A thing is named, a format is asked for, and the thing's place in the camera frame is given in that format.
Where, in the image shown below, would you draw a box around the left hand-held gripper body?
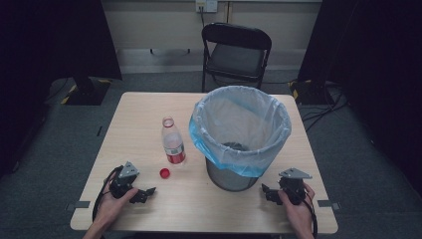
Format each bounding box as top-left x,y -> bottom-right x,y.
108,160 -> 140,200

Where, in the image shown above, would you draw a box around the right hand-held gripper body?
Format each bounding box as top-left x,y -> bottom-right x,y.
278,167 -> 314,206

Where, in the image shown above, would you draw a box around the metal mesh trash can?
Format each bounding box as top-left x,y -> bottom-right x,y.
205,141 -> 260,193

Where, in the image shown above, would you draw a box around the clear plastic bottle red label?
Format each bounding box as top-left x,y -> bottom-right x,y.
160,116 -> 187,166

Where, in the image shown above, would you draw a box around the grey trash can blue bag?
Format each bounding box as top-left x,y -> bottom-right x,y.
188,85 -> 294,179

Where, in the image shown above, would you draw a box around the person's right hand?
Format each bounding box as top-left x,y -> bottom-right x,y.
278,182 -> 317,235

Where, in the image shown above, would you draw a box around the person's left hand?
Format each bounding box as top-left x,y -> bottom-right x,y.
95,178 -> 139,231

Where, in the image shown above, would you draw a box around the grey tape strip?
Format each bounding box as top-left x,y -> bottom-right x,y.
65,200 -> 92,213
316,199 -> 341,211

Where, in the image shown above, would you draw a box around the black stand base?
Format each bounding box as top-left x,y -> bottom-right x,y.
60,75 -> 112,107
288,79 -> 336,107

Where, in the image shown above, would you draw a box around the black folding chair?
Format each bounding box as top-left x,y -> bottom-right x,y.
200,21 -> 274,94

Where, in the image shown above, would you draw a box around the black curtain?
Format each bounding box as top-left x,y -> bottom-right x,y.
298,0 -> 422,197
0,0 -> 123,178

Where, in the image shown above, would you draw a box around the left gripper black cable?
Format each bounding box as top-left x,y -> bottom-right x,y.
92,165 -> 121,222

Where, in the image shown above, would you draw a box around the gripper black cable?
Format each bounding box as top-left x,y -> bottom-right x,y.
92,165 -> 121,222
298,188 -> 318,239

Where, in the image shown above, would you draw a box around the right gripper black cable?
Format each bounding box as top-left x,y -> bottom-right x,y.
298,188 -> 318,239

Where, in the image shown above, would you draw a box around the black floor cables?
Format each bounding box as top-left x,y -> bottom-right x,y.
298,82 -> 350,133

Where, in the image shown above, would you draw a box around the black outlet cable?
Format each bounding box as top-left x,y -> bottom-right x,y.
198,5 -> 207,30

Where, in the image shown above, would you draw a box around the white wall outlet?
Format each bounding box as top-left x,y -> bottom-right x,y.
194,0 -> 219,14

